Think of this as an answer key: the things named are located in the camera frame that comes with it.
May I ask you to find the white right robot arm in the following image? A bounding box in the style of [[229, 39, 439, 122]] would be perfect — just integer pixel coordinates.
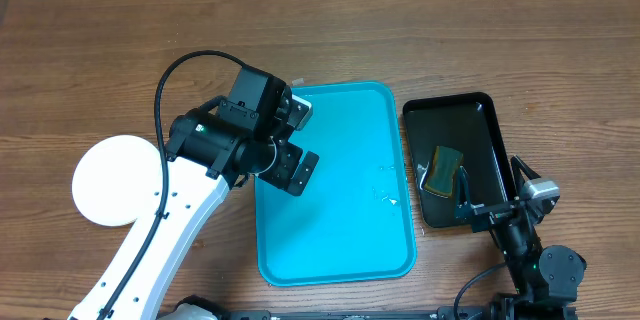
[[453, 156, 587, 319]]

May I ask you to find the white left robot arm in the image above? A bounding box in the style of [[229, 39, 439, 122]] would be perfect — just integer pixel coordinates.
[[70, 92, 318, 319]]

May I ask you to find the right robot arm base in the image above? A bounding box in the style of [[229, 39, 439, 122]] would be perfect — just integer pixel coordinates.
[[483, 295, 579, 320]]

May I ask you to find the black front rail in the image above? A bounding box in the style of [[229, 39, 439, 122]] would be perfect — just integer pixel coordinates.
[[221, 306, 484, 320]]

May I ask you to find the black water tray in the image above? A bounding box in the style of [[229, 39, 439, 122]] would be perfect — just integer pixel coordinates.
[[403, 92, 516, 228]]

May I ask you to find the white plate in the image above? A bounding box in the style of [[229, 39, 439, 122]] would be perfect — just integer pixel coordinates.
[[71, 135, 161, 227]]

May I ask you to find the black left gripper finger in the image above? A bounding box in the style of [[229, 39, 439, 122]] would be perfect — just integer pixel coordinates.
[[286, 152, 319, 196], [279, 87, 313, 131]]

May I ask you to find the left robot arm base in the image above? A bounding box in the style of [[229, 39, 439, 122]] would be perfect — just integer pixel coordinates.
[[157, 295, 228, 320]]

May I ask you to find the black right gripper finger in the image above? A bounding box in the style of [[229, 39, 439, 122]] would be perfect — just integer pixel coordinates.
[[510, 155, 540, 198], [455, 166, 471, 208]]

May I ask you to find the yellow green sponge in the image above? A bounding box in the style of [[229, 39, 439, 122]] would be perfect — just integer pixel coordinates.
[[421, 146, 464, 197]]

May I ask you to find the teal plastic tray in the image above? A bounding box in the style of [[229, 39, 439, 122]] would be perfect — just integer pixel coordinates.
[[255, 81, 417, 287]]

